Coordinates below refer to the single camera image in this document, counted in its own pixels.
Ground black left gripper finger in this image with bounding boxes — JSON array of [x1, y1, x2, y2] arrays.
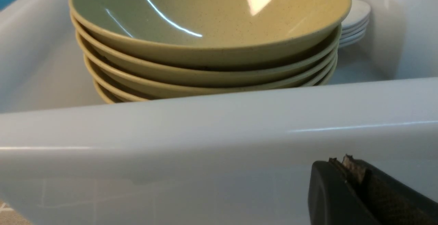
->
[[308, 155, 438, 225]]

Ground bottom stacked tan bowl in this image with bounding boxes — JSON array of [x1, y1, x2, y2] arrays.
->
[[93, 80, 122, 104]]

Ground stack of white sauce dishes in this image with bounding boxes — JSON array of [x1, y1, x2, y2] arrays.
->
[[338, 0, 371, 48]]

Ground large white plastic bin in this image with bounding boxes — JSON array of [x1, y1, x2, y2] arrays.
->
[[0, 0, 437, 225]]

